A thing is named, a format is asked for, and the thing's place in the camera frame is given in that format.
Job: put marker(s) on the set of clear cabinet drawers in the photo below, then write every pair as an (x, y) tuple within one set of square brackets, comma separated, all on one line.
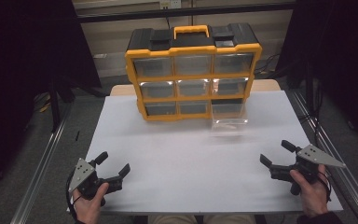
[(193, 64)]

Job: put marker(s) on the person's right hand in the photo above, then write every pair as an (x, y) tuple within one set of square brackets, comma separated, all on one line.
[(312, 194)]

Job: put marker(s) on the metal floor rail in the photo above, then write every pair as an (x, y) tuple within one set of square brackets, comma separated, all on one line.
[(40, 161), (338, 149)]

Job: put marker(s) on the clear plastic organizer drawer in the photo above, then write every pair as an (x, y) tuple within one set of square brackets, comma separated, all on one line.
[(229, 126)]

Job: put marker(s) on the black metal stand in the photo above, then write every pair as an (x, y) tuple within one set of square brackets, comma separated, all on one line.
[(55, 105)]

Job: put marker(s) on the black horizontal bar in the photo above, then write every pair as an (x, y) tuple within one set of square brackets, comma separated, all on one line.
[(136, 14)]

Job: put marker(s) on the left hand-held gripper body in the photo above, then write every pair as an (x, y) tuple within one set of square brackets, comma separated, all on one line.
[(87, 182)]

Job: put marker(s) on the person's left hand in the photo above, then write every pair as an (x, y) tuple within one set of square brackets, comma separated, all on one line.
[(90, 207)]

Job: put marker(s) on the yellow black organizer cabinet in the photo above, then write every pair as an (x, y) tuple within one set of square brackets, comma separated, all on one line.
[(192, 49)]

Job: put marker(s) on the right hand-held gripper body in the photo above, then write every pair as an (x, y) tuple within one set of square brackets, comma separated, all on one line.
[(307, 165)]

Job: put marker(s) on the black curtain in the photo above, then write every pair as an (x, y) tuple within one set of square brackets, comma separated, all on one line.
[(341, 56), (18, 62)]

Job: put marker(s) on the white wall outlet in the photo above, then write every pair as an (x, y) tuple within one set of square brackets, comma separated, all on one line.
[(170, 3)]

